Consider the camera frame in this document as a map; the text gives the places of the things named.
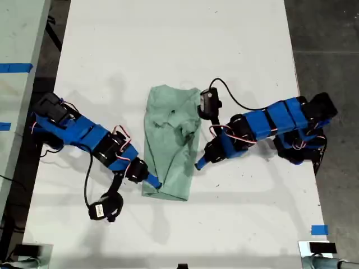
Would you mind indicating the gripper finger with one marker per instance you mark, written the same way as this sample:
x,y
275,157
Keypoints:
x,y
154,180
202,164

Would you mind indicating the pale green T-shirt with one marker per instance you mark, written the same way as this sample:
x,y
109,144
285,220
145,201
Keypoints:
x,y
168,157

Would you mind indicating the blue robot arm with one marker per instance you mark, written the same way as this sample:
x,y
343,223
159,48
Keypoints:
x,y
280,117
78,131

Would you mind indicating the small black box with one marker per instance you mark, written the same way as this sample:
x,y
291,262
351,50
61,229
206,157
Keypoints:
x,y
26,250
182,266
322,248

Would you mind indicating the black table clamp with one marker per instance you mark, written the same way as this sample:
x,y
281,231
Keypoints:
x,y
318,165

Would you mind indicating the blue tape rectangle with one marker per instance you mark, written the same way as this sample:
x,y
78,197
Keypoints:
x,y
319,229

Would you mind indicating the short blue tape strip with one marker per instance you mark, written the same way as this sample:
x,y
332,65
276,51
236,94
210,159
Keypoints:
x,y
5,126

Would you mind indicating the black stand leg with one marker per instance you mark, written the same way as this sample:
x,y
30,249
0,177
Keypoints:
x,y
56,39

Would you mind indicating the long blue tape strip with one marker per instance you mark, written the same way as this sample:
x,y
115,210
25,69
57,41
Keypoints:
x,y
15,67

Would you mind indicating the pale grey tube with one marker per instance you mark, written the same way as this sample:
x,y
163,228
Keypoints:
x,y
331,263

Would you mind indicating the pale side table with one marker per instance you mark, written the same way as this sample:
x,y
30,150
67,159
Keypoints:
x,y
16,28

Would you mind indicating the camera black stalk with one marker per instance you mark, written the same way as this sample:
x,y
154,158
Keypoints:
x,y
215,123
116,182

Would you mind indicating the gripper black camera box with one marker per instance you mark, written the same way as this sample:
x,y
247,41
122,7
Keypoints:
x,y
209,103
101,208

